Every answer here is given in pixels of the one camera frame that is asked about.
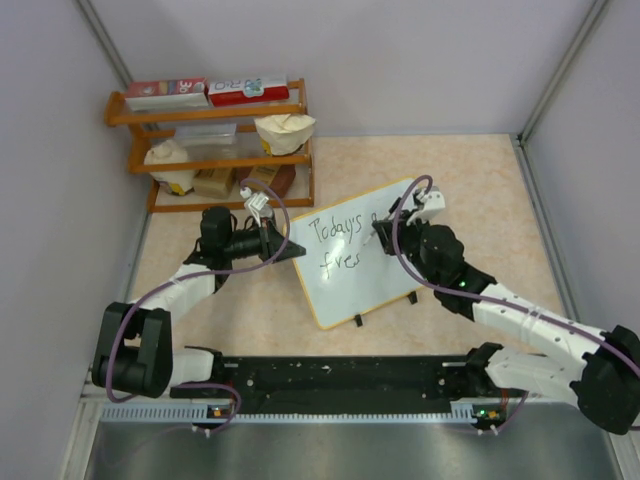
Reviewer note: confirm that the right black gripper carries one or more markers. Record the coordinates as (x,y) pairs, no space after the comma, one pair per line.
(385,229)

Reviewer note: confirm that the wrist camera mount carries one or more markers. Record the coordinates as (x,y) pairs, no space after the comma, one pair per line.
(428,204)
(256,202)

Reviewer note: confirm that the tan brown box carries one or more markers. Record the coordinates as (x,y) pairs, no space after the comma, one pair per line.
(214,183)

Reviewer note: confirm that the white black marker pen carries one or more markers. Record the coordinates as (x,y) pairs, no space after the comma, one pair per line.
(382,227)

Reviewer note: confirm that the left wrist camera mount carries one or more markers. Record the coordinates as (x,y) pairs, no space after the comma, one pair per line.
(256,202)

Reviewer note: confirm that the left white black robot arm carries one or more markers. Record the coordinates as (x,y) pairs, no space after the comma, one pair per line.
(135,353)

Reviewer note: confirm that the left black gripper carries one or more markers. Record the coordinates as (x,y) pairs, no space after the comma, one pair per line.
(271,243)

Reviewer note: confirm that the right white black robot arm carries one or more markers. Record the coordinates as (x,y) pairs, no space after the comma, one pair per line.
(594,370)

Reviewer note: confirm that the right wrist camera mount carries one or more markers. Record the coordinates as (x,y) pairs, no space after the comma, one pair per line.
(428,204)

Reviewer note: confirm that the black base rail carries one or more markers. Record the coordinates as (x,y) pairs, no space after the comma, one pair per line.
(336,385)

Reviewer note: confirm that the cream paper bag right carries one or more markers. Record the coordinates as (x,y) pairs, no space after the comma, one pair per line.
(284,134)

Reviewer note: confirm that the black whiteboard clip right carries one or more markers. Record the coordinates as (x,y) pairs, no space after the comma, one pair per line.
(412,297)

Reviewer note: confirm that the wooden three tier shelf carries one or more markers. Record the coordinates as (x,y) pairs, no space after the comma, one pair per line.
(241,152)

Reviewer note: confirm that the red white box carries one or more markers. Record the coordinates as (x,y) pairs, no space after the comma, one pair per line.
(256,89)
(175,94)

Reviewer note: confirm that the clear plastic container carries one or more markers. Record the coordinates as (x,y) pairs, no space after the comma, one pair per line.
(209,141)

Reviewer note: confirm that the red white box left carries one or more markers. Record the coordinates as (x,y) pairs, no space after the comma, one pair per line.
(175,94)

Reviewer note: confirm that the reddish brown packet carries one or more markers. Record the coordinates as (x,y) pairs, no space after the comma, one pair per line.
(278,177)

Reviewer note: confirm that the red white box right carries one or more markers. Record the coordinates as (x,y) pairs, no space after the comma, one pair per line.
(256,89)

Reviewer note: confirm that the yellow framed whiteboard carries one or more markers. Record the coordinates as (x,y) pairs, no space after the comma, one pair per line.
(345,271)

